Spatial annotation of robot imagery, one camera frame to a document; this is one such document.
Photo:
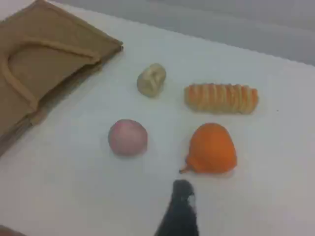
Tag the brown jute tote bag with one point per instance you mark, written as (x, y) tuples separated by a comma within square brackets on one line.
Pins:
[(61, 37)]

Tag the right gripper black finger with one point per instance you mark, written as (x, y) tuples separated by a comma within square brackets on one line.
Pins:
[(180, 214)]

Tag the orange fruit with stem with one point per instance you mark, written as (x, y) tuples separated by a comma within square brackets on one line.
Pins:
[(211, 147)]

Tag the pink round peach bun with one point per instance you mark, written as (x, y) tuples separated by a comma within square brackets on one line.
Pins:
[(128, 137)]

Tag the striped orange bread roll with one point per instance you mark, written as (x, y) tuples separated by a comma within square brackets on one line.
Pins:
[(221, 99)]

